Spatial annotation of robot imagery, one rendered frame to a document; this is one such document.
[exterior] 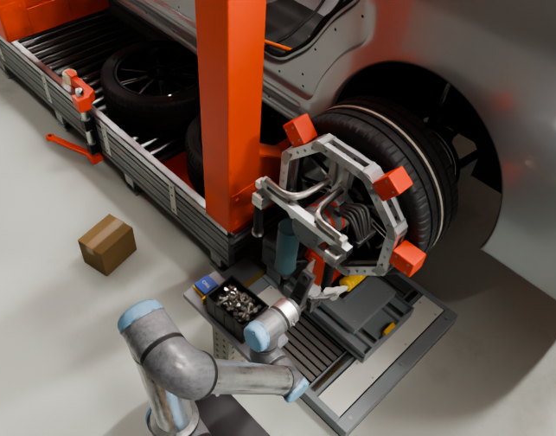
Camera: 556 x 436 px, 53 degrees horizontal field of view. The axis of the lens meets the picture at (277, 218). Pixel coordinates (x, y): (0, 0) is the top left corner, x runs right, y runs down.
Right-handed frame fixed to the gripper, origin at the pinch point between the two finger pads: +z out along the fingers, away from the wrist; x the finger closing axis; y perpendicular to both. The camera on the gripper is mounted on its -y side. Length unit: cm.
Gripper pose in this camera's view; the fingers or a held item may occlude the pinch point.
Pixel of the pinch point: (332, 272)
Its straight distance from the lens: 190.6
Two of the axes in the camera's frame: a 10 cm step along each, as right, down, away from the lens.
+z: 7.1, -4.9, 5.0
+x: 7.0, 5.6, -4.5
